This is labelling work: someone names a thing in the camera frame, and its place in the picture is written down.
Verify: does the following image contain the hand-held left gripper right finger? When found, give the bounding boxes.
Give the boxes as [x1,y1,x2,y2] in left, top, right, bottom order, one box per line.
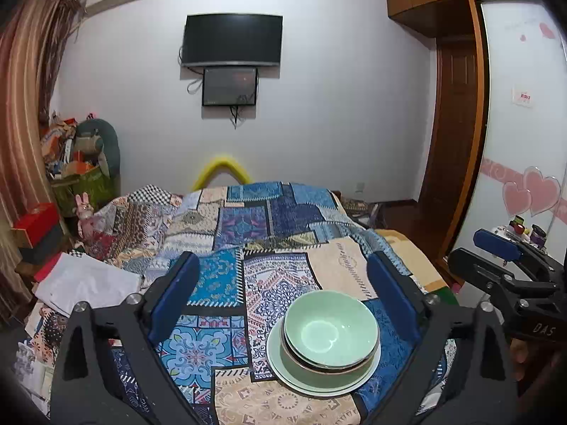
[365,251,519,425]

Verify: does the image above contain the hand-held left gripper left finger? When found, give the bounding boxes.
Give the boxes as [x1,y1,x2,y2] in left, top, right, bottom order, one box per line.
[49,251,209,425]

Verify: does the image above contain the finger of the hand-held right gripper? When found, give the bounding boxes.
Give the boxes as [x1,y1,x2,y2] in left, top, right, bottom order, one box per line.
[447,248,563,315]
[473,228,561,271]

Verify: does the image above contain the green bowl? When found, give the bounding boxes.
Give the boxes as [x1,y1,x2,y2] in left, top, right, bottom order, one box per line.
[284,291,380,369]

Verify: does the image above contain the pink bowl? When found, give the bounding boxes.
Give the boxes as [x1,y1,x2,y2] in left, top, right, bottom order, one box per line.
[279,319,382,376]

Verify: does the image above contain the green plate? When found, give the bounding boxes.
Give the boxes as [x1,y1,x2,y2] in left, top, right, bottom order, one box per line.
[267,319,382,398]

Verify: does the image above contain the person's right hand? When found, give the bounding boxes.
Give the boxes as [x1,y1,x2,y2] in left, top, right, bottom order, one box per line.
[509,340,532,381]

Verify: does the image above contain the small pink heart decoration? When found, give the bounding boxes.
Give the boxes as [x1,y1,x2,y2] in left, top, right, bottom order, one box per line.
[502,181,532,215]

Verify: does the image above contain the large pink heart decoration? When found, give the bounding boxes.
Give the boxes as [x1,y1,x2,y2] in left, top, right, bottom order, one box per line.
[523,166,562,217]

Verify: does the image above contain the white paper sheet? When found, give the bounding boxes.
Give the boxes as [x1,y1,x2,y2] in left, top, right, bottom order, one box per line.
[34,252,145,317]

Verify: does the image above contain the dark patterned cloth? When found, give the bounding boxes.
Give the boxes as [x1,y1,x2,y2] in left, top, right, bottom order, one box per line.
[343,197,382,228]

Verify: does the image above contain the brown wooden door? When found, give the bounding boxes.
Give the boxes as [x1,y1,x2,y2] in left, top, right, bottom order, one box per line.
[419,35,481,253]

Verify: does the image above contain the patchwork printed blanket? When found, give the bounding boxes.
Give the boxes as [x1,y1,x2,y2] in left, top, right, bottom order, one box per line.
[57,181,457,425]

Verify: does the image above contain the pink bunny toy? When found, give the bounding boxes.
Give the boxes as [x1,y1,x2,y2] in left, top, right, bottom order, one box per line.
[75,192,96,235]

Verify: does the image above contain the dark grey box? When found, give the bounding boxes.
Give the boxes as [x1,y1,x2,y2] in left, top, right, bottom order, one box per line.
[20,228,72,264]

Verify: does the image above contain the green bag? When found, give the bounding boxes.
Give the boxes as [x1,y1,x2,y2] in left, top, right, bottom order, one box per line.
[51,166,118,217]

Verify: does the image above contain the yellow foam noodle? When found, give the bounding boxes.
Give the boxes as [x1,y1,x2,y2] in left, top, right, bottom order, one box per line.
[192,154,251,191]

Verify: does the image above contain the white and red label sticker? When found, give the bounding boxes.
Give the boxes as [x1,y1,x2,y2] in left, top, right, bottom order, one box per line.
[511,85,533,107]

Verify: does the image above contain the pile of printed papers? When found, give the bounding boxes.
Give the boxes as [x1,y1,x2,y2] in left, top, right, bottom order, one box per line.
[13,305,60,408]

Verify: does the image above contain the red box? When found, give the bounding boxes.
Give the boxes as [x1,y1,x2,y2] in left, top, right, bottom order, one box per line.
[11,203,60,249]

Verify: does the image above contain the grey plush pillow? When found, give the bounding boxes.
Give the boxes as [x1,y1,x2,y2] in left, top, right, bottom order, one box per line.
[75,119,121,178]

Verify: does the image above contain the cluttered green storage basket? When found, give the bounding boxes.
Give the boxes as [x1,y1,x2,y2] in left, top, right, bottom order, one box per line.
[40,115,96,178]

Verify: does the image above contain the small black monitor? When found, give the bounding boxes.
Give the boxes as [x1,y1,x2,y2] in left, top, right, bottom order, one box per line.
[202,66,259,108]

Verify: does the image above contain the brown striped curtain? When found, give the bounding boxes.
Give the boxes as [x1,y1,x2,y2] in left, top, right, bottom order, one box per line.
[0,0,85,240]

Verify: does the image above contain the black wall television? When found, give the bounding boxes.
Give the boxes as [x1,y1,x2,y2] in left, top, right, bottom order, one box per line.
[183,14,283,68]

